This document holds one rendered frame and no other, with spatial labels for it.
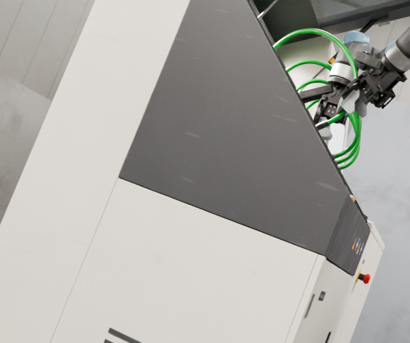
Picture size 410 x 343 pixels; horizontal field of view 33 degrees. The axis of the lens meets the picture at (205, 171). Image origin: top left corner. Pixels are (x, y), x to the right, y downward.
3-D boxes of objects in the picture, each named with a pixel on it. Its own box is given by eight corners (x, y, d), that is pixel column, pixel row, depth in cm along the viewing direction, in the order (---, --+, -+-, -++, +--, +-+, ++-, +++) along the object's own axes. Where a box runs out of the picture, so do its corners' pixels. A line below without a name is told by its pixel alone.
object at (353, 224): (327, 258, 164) (351, 196, 166) (310, 252, 166) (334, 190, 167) (353, 275, 222) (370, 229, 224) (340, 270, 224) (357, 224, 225)
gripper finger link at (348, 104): (336, 123, 185) (361, 101, 180) (328, 107, 188) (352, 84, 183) (344, 126, 187) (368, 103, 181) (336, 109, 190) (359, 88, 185)
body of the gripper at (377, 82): (361, 105, 178) (393, 73, 171) (349, 82, 183) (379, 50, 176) (381, 111, 183) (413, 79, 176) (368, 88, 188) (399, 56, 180)
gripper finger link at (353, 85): (339, 98, 184) (363, 75, 179) (337, 94, 185) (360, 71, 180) (351, 103, 187) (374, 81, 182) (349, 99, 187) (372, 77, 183)
